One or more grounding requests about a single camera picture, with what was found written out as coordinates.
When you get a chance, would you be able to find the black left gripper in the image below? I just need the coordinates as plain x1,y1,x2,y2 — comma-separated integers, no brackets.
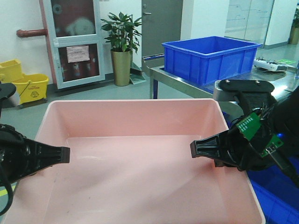
0,125,70,183

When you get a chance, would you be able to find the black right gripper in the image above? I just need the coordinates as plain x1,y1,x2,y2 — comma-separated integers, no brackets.
190,89,299,172

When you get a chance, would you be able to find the pink plastic bin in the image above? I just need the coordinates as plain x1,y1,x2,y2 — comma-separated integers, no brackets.
3,99,265,224

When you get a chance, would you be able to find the blue plastic bin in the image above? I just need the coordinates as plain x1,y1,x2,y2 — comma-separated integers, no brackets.
162,36,261,86

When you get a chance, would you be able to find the stainless steel shelf table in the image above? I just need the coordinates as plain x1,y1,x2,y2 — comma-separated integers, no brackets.
142,54,299,100

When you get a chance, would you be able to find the green circuit board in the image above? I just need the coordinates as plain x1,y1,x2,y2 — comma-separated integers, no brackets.
236,112,284,158

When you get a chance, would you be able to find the yellow mop bucket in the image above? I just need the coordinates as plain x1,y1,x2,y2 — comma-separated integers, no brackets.
0,59,49,105

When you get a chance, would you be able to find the white remote controller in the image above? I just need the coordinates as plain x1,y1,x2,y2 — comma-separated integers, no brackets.
253,57,288,72

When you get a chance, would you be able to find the red pipe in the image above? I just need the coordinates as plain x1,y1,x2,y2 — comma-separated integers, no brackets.
16,29,48,38

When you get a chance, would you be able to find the grey door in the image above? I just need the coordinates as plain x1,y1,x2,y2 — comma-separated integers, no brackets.
142,0,183,56

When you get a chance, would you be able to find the plant in gold pot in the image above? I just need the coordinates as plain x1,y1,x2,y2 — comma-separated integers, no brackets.
101,12,142,86

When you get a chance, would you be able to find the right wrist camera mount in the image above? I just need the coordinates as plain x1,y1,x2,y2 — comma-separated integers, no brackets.
213,79,277,115

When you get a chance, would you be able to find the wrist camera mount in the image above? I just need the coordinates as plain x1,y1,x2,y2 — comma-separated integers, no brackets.
0,83,18,109
213,79,277,115

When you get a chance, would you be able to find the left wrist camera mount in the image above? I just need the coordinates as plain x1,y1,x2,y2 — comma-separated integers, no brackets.
0,83,18,109

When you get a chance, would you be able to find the white fire hose cabinet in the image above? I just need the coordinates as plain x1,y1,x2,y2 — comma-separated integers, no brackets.
39,0,105,89

